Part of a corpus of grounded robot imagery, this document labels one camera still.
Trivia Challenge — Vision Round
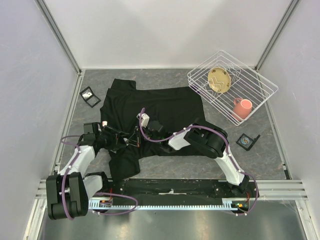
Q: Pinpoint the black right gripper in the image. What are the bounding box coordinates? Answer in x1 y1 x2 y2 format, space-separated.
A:
126 124 161 148

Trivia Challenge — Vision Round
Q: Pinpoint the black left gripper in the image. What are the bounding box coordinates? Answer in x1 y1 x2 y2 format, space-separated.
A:
96 125 128 154

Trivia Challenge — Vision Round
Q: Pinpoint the black t-shirt garment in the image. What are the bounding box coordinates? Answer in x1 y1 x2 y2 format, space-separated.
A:
100 78 205 181

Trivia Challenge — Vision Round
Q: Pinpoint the white portrait round brooch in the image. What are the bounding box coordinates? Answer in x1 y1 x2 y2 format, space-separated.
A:
241 138 248 145

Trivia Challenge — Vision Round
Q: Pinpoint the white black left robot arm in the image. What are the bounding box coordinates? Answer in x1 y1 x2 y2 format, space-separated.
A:
45 121 126 220

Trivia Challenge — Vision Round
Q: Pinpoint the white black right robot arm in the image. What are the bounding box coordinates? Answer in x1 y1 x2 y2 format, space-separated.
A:
123 118 250 197

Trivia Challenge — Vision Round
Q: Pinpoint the open black box left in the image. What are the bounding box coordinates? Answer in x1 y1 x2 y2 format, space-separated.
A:
79 86 101 108

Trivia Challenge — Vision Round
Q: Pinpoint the open black box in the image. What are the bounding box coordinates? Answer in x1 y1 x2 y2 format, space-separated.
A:
236 133 261 151
79 86 101 108

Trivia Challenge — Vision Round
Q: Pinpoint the yellow patterned plate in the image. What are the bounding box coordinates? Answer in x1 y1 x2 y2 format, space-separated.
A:
207 67 231 94

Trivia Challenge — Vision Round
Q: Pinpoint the pink ceramic mug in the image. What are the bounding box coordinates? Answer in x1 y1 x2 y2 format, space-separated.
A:
232 98 253 122

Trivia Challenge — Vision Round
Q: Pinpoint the open black box right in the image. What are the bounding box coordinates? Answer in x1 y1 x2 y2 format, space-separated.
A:
236 133 261 151

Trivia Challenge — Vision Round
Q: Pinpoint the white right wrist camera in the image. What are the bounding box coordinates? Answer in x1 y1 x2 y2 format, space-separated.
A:
136 113 150 128

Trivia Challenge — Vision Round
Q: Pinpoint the slotted cable duct rail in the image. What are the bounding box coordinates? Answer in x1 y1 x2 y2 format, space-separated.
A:
89 195 246 210

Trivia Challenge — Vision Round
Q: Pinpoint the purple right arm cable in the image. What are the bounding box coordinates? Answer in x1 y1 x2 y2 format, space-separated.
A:
138 107 259 217

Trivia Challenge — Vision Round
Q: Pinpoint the white wire dish rack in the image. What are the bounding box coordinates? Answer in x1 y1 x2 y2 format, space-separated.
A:
187 50 279 126

